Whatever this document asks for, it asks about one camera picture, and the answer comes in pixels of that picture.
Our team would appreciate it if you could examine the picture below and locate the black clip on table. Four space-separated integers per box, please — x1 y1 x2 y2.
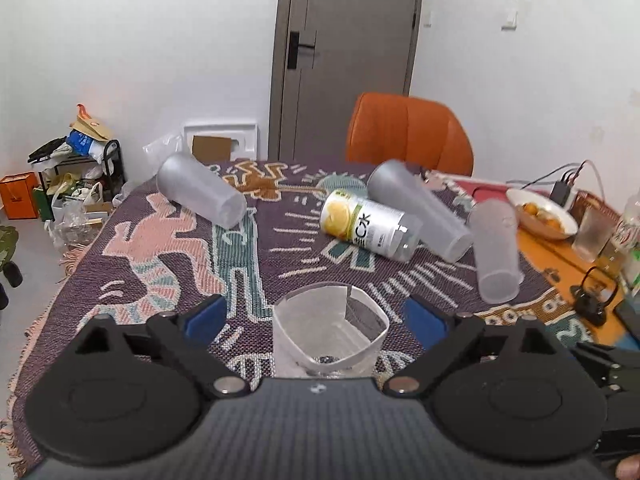
570 266 620 327

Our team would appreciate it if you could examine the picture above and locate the white foam packaging tray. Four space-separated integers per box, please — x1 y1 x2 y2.
183 122 258 164

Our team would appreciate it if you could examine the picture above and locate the frosted cup lying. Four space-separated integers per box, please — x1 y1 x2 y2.
156 152 247 230
468 198 523 306
367 159 472 263

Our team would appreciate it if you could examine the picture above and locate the yellow white labelled bottle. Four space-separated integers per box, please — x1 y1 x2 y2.
320 190 422 262

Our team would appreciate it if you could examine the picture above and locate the clear plastic bottle right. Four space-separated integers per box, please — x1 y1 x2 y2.
597 192 639 297

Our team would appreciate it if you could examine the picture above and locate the black door handle lock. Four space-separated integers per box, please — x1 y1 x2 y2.
286 30 316 70

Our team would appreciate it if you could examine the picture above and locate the wicker basket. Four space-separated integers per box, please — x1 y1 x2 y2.
570 190 605 226

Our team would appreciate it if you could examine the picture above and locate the frosted cup lying centre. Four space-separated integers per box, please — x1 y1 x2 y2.
367 159 472 263

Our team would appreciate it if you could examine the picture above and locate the grey door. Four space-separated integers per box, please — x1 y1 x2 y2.
267 0 422 160

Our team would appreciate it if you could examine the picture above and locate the frosted cup lying left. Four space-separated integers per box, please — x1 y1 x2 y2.
156 152 247 230

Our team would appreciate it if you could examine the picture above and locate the clear square plastic cup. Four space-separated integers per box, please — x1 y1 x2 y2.
272 282 390 379

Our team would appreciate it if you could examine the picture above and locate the frosted cup lying right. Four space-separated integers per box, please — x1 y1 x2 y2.
468 198 523 306

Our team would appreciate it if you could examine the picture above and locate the orange chair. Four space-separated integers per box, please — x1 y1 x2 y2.
346 92 474 177

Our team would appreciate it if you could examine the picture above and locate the black power adapter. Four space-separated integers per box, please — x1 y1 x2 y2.
550 169 576 207

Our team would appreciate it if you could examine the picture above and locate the clear drinking glass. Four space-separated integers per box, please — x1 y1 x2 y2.
572 207 614 262

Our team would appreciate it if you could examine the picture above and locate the orange box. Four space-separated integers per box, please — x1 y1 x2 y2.
0 172 38 220

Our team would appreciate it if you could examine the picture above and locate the white wall switch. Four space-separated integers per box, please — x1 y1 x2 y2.
501 9 518 32

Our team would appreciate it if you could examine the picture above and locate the white bowl with oranges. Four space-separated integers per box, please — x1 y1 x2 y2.
506 188 578 240

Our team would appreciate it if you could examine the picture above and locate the patterned woven table cloth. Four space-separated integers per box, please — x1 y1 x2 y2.
1 162 592 478

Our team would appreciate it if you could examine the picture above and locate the black cluttered storage rack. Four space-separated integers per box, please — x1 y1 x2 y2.
27 103 126 222

